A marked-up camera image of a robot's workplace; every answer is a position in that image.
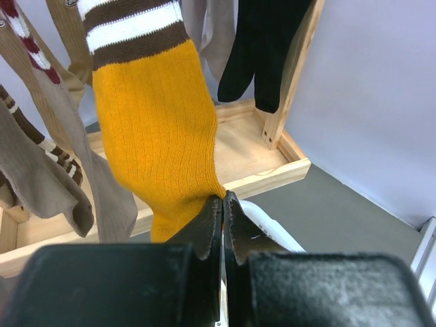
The grey sock red stripes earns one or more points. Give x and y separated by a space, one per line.
211 26

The mustard sock brown white stripes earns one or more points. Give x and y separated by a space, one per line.
156 115

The black sock on hanger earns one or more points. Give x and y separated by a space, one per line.
265 29

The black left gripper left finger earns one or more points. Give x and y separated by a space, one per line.
200 300

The white perforated laundry basket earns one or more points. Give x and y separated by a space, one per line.
272 228

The wooden drying rack frame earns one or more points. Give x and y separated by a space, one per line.
244 164

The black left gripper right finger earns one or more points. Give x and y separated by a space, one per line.
241 238

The tan beige sock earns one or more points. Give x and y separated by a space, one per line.
67 21

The beige sock maroon stripes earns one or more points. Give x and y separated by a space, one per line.
115 207

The brown white striped sock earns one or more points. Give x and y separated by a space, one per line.
40 183

